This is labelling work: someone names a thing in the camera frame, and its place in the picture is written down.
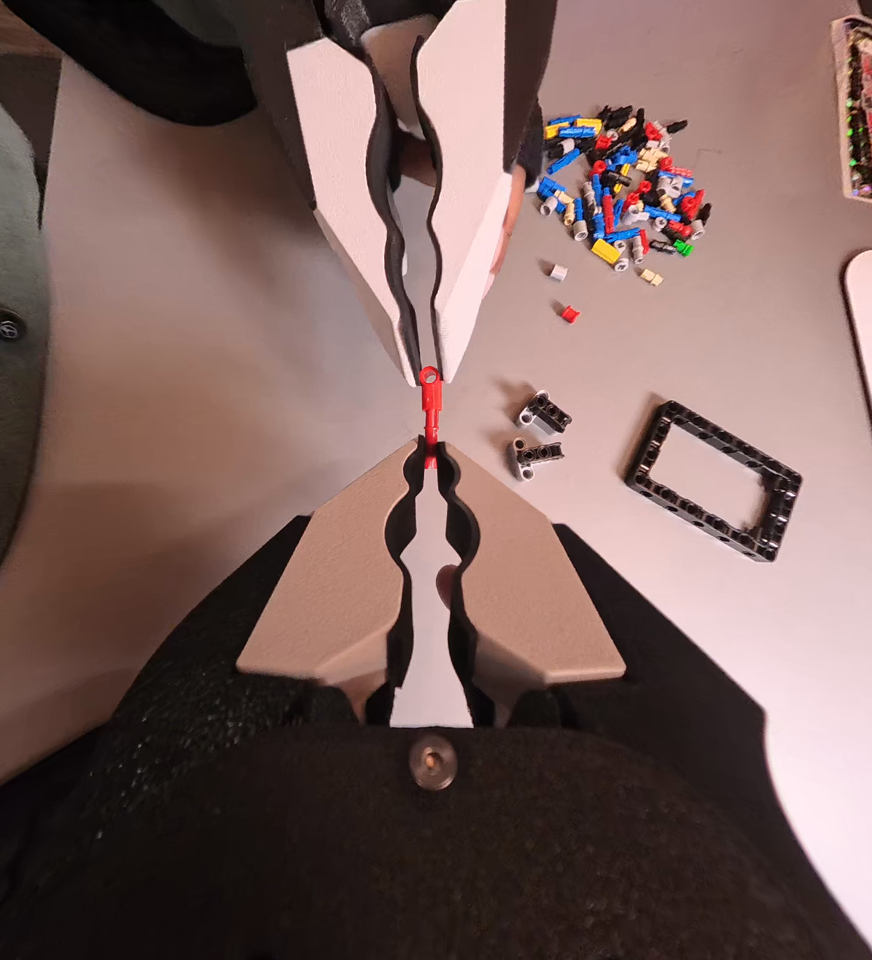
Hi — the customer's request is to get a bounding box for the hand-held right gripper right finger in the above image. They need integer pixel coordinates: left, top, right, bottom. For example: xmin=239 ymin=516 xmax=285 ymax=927
xmin=434 ymin=441 xmax=628 ymax=725

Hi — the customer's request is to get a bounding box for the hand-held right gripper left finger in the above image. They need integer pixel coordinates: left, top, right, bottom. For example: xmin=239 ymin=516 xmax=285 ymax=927
xmin=235 ymin=437 xmax=427 ymax=723

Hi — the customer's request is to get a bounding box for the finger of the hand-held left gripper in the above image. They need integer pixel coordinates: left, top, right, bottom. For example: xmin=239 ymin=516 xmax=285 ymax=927
xmin=412 ymin=0 xmax=517 ymax=384
xmin=284 ymin=36 xmax=425 ymax=389

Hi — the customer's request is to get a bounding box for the pile of small lego pieces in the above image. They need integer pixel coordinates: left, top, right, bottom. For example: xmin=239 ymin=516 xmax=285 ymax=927
xmin=533 ymin=105 xmax=713 ymax=270

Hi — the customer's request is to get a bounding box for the grey lego connector assembly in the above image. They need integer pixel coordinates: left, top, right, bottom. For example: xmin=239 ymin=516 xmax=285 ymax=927
xmin=508 ymin=437 xmax=566 ymax=481

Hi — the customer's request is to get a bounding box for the black rectangular lego frame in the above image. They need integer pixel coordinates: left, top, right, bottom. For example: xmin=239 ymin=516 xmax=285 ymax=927
xmin=625 ymin=399 xmax=804 ymax=564

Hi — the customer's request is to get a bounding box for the grey and black lego assembly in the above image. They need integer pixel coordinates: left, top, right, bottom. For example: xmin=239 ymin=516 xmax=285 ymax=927
xmin=516 ymin=390 xmax=573 ymax=435

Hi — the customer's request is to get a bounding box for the person's left hand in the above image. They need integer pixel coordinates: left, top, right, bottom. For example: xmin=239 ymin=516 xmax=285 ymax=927
xmin=490 ymin=166 xmax=528 ymax=301

